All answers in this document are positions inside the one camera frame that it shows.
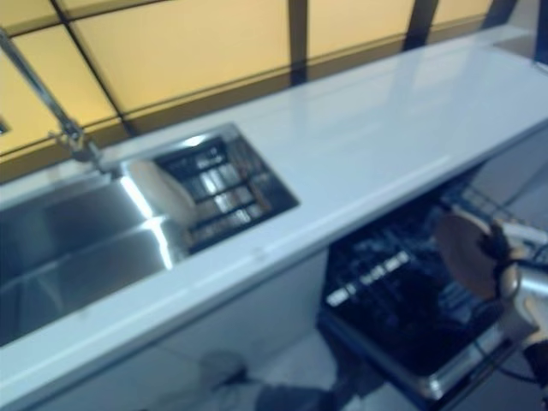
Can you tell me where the stainless steel sink basin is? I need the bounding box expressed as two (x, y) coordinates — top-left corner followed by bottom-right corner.
(0, 122), (301, 348)

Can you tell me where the black dish drying rack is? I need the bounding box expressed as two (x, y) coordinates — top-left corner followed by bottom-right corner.
(152, 123), (300, 254)

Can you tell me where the dishwasher with rack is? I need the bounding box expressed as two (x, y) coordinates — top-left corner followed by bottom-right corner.
(327, 205), (506, 369)

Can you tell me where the chrome gooseneck kitchen faucet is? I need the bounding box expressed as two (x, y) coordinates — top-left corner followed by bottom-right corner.
(0, 25), (115, 176)

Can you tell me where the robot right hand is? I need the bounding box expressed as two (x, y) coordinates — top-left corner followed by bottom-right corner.
(479, 217), (527, 301)

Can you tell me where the cream round plate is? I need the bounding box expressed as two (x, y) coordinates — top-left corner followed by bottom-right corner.
(432, 209), (504, 301)
(128, 160), (198, 229)

